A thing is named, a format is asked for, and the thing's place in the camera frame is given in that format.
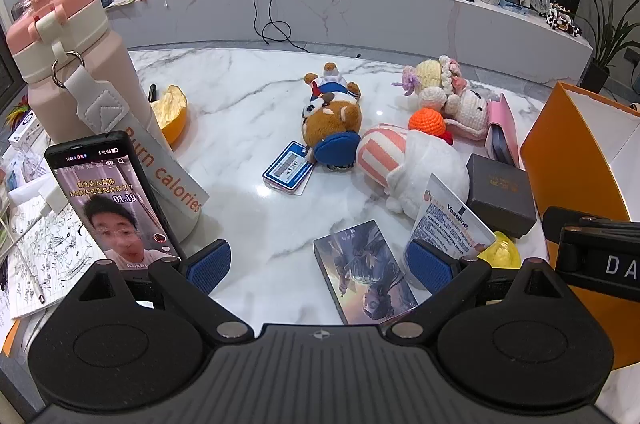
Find pink water bottle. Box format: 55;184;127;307
5;0;211;245

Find white marble tv cabinet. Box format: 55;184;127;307
105;0;594;81

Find black smartphone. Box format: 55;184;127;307
44;131;182;273

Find black cable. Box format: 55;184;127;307
251;0;312;53

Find orange crochet ball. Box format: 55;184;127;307
408;108;453;146

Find brown bear plush blue hat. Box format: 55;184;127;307
300;62;363;170

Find white lotion tube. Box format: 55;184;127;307
410;174;494;262

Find pink wallet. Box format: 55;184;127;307
486;93;522;168

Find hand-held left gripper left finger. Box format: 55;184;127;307
62;240;254;345

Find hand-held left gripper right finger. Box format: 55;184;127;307
381;239;576;344

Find cow figurines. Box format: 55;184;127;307
546;4;584;36

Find sketch paper sheets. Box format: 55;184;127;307
0;199;103;321

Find illustrated card box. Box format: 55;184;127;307
313;220;419;326

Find potted plant black pot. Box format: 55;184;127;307
575;0;640;94

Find yellow round object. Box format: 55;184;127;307
477;231;523;271

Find cream crochet doll with flowers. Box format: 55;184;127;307
392;56;491;141

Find dark grey gift box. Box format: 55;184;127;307
465;153;538;239

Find blue white tag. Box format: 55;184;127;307
262;141;314;195

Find white plush pink striped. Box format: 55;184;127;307
356;123;471;214

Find orange cardboard box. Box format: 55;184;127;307
520;82;640;371

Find orange fruit peel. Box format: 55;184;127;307
150;85;190;146

